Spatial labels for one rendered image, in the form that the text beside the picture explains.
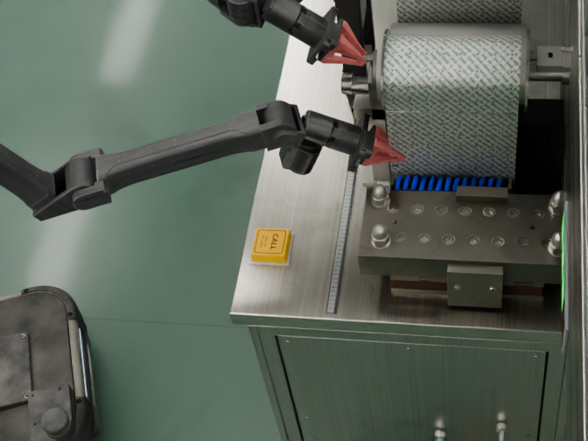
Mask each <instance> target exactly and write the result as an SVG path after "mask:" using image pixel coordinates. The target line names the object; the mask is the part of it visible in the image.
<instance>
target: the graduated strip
mask: <svg viewBox="0 0 588 441"><path fill-rule="evenodd" d="M358 163H359V159H358V160H357V162H356V165H357V169H356V170H355V172H350V171H347V175H346V186H345V192H344V198H343V204H342V209H341V216H340V221H339V232H338V238H337V243H336V249H335V255H334V261H333V266H332V277H331V283H330V289H329V295H328V301H327V307H326V314H337V312H338V306H339V301H340V289H341V283H342V277H343V270H344V264H345V259H346V252H347V241H348V235H349V228H350V222H351V217H352V211H353V204H354V193H355V187H356V180H357V175H358V169H359V164H358Z"/></svg>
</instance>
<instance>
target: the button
mask: <svg viewBox="0 0 588 441"><path fill-rule="evenodd" d="M290 242H291V231H290V230H289V229H281V228H260V227H258V228H257V229H256V231H255V239H254V243H253V248H252V251H251V257H252V261H253V262H265V263H286V262H287V256H288V252H289V246H290Z"/></svg>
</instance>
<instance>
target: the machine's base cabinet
mask: <svg viewBox="0 0 588 441"><path fill-rule="evenodd" d="M248 328H249V331H250V334H251V338H252V340H253V343H254V347H255V352H256V355H257V358H258V361H259V364H260V368H261V370H262V376H263V379H264V382H265V385H266V388H267V391H268V394H269V399H270V402H271V406H272V409H273V412H274V415H275V418H276V423H277V427H278V429H279V433H280V436H281V439H282V441H436V440H435V439H434V432H435V431H445V432H446V433H447V440H446V441H499V432H497V431H496V424H497V423H505V424H506V425H507V432H505V433H504V441H563V436H564V426H565V419H566V353H562V344H557V343H542V342H527V341H512V340H497V339H468V338H453V337H439V336H424V335H409V334H394V333H380V332H351V331H336V330H322V329H307V328H292V327H277V326H262V325H248Z"/></svg>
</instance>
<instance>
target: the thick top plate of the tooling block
mask: <svg viewBox="0 0 588 441"><path fill-rule="evenodd" d="M372 192H373V189H367V191H366V198H365V204H364V210H363V217H362V223H361V230H360V242H359V248H358V255H357V256H358V263H359V270H360V274H363V275H382V276H399V277H434V278H447V265H448V263H456V264H475V265H493V266H503V267H504V268H503V281H504V282H523V283H540V284H562V257H554V256H553V255H551V254H550V253H549V251H548V246H549V244H550V240H551V238H552V236H553V234H554V233H556V232H562V224H563V216H562V215H554V214H553V213H551V212H550V211H549V203H550V199H551V198H552V195H539V194H513V193H508V194H507V203H493V202H468V201H456V192H439V191H413V190H389V194H388V196H389V198H390V203H389V205H388V206H386V207H384V208H375V207H373V206H372V204H371V193H372ZM378 224H382V225H383V226H384V227H385V228H386V229H387V232H388V234H389V237H390V244H389V246H388V247H387V248H384V249H377V248H374V247H373V246H372V244H371V234H372V233H373V228H374V227H375V226H376V225H378Z"/></svg>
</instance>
